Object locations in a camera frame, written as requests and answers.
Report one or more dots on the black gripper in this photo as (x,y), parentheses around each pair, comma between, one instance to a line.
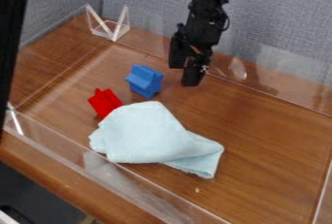
(199,33)

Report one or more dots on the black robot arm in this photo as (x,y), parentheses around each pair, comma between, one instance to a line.
(198,6)

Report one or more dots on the light blue cloth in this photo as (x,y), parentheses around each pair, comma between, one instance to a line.
(140,134)

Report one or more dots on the blue plastic block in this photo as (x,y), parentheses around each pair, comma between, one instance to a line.
(144,80)

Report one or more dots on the red plastic block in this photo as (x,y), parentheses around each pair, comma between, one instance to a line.
(104,102)

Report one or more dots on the clear acrylic corner bracket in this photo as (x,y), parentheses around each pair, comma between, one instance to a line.
(104,28)

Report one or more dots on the clear acrylic enclosure wall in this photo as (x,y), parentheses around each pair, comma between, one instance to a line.
(268,116)

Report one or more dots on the black vertical post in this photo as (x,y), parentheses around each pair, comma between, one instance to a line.
(12,10)

